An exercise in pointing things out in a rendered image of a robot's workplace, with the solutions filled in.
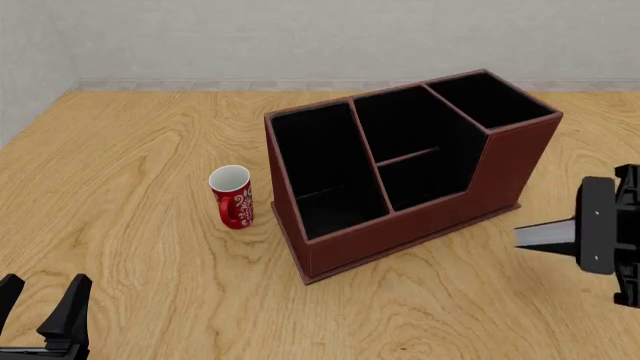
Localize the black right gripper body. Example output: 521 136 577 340
612 163 640 307

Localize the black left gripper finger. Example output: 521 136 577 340
0 273 26 332
36 273 94 341

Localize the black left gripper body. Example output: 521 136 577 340
0 336 92 360

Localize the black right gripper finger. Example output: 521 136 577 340
514 219 580 259

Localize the red-brown desk caddy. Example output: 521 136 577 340
263 68 565 286

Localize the red mug with white pattern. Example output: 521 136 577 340
208 164 255 231

